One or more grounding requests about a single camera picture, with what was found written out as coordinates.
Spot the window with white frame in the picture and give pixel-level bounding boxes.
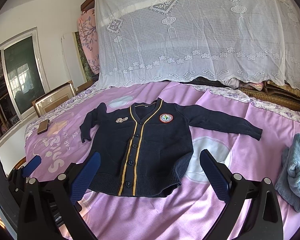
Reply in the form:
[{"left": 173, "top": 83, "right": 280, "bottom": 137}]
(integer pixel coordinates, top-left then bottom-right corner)
[{"left": 0, "top": 28, "right": 50, "bottom": 146}]

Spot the white foam board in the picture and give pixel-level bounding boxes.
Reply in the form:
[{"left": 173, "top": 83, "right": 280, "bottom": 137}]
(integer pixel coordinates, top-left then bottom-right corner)
[{"left": 61, "top": 33, "right": 87, "bottom": 90}]

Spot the navy knit school cardigan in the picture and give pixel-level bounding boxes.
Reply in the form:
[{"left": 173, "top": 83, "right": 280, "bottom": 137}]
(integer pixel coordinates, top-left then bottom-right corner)
[{"left": 80, "top": 99, "right": 262, "bottom": 198}]

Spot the pink floral quilt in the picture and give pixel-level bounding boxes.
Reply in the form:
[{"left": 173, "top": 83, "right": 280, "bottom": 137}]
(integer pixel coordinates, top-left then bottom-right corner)
[{"left": 77, "top": 9, "right": 100, "bottom": 74}]

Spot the brown smartphone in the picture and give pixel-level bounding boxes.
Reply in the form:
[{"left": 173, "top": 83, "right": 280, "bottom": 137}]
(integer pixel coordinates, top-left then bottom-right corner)
[{"left": 37, "top": 119, "right": 50, "bottom": 134}]

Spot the light blue fleece garment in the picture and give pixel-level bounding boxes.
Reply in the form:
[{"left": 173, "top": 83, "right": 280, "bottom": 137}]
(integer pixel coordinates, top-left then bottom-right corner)
[{"left": 275, "top": 133, "right": 300, "bottom": 212}]

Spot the pink satin bedspread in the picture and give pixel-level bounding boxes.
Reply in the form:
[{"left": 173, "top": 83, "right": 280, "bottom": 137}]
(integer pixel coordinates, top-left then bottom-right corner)
[{"left": 25, "top": 82, "right": 300, "bottom": 239}]

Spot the white lace cover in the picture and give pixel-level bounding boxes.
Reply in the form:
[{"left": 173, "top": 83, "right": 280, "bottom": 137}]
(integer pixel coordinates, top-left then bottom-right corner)
[{"left": 95, "top": 0, "right": 300, "bottom": 89}]

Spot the green patterned board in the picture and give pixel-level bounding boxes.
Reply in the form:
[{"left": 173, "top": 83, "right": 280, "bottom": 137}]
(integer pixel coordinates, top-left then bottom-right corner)
[{"left": 75, "top": 31, "right": 92, "bottom": 82}]

